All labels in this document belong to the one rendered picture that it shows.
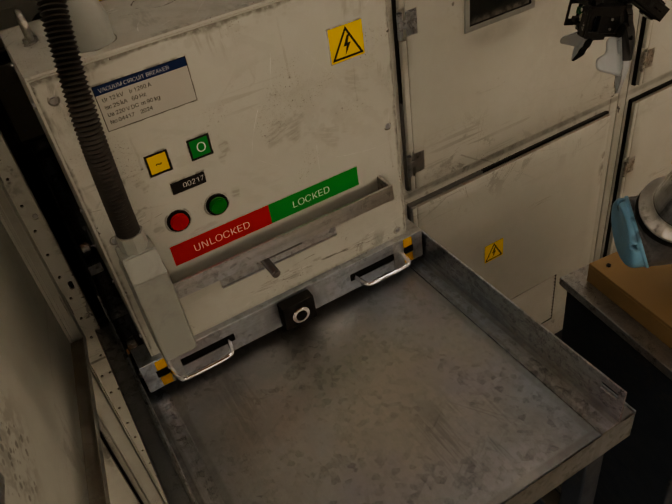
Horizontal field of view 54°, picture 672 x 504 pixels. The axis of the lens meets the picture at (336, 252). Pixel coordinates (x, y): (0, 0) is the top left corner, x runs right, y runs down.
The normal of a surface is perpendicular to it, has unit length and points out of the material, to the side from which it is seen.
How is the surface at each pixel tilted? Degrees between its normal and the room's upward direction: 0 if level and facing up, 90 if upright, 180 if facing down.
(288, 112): 90
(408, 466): 0
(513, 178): 90
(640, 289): 1
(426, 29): 90
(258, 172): 90
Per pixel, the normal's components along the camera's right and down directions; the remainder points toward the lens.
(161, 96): 0.51, 0.49
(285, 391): -0.13, -0.76
